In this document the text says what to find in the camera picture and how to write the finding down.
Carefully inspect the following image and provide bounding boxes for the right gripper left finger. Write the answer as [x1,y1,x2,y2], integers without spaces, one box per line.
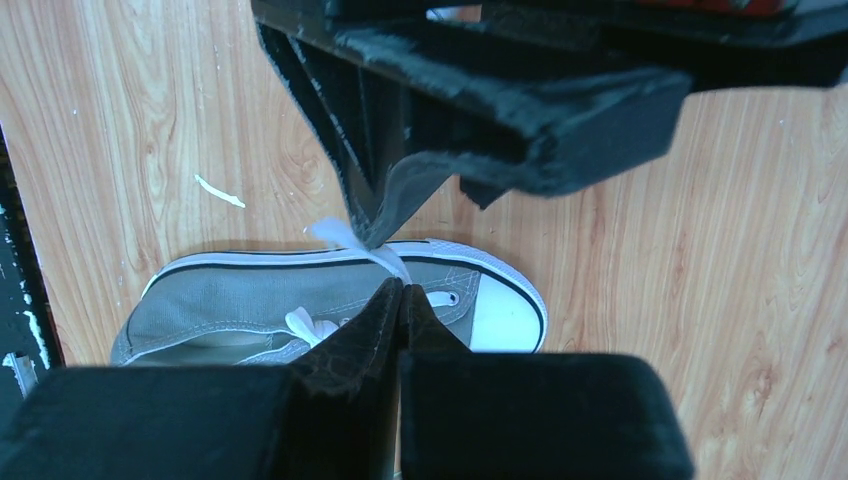
[1,280,403,479]

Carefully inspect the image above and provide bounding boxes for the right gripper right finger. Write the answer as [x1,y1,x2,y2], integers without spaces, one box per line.
[398,286,695,479]

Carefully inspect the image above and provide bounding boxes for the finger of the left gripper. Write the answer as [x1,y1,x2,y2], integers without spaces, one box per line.
[252,1,847,206]
[256,19,457,248]

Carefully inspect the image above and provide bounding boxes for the white shoelace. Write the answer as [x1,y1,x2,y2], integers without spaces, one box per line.
[238,217,461,366]

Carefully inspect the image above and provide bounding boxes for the grey canvas sneaker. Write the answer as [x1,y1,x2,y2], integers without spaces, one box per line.
[110,239,549,366]

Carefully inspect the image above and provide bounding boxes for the white lace scrap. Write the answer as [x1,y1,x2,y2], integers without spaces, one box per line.
[193,174,246,209]

